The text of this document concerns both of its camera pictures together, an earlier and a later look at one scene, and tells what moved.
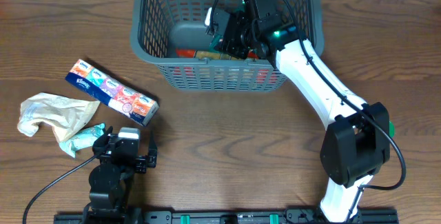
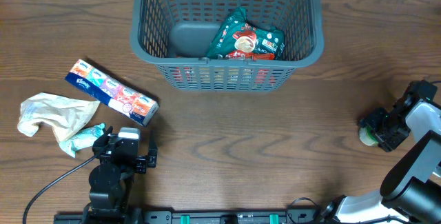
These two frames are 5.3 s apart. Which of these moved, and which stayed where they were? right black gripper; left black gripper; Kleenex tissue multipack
Moved: right black gripper
Stayed: Kleenex tissue multipack; left black gripper
